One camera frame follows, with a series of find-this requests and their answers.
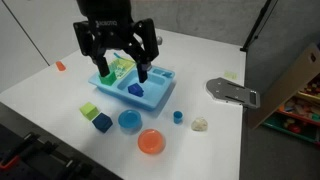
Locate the black clamp with orange tip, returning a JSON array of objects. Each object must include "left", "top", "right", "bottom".
[{"left": 0, "top": 131, "right": 41, "bottom": 171}]

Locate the blue toy block with print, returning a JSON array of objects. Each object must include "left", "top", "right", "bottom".
[{"left": 127, "top": 82, "right": 145, "bottom": 98}]

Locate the dark blue toy block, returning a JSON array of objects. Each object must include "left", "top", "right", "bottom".
[{"left": 91, "top": 112, "right": 114, "bottom": 134}]

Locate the orange plastic bowl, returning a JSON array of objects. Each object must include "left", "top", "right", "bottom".
[{"left": 137, "top": 128, "right": 166, "bottom": 155}]

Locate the blue plastic bowl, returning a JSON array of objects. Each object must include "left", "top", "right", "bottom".
[{"left": 117, "top": 109, "right": 143, "bottom": 132}]

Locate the small orange plastic cup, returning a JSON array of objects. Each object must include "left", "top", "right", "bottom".
[{"left": 55, "top": 60, "right": 67, "bottom": 72}]

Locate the light blue toy sink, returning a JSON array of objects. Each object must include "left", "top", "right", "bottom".
[{"left": 87, "top": 56, "right": 177, "bottom": 112}]

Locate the black stand pole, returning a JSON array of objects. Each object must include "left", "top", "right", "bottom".
[{"left": 239, "top": 0, "right": 278, "bottom": 53}]

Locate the grey toy faucet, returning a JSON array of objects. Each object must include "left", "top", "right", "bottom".
[{"left": 139, "top": 34, "right": 164, "bottom": 48}]

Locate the cardboard box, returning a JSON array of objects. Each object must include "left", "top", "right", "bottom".
[{"left": 248, "top": 42, "right": 320, "bottom": 148}]

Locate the lime green toy block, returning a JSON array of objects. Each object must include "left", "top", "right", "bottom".
[{"left": 79, "top": 101, "right": 100, "bottom": 122}]

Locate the small blue plastic cup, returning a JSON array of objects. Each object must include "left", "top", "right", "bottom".
[{"left": 172, "top": 110, "right": 184, "bottom": 125}]

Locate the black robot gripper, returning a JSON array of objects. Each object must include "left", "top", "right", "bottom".
[{"left": 73, "top": 0, "right": 160, "bottom": 84}]

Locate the green plastic bin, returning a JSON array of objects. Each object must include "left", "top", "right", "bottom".
[{"left": 261, "top": 114, "right": 320, "bottom": 144}]

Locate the whitish toy garlic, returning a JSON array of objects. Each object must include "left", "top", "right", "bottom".
[{"left": 190, "top": 116, "right": 209, "bottom": 132}]

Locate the yellow toy dish rack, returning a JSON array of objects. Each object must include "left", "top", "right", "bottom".
[{"left": 105, "top": 54, "right": 137, "bottom": 81}]

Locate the small pale yellow piece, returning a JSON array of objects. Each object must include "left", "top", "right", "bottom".
[{"left": 223, "top": 70, "right": 238, "bottom": 80}]

